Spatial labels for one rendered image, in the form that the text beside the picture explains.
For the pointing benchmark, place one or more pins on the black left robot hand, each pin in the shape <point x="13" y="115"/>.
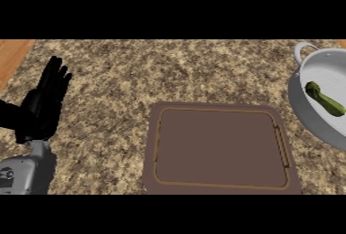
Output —
<point x="42" y="105"/>

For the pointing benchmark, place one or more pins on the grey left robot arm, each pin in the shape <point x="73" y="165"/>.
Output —
<point x="25" y="173"/>

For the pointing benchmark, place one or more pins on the brown tray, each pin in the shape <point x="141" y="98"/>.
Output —
<point x="221" y="149"/>

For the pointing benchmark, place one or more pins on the white pot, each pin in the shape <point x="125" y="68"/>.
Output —
<point x="323" y="100"/>

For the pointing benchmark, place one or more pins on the green squash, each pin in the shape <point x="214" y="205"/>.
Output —
<point x="325" y="99"/>

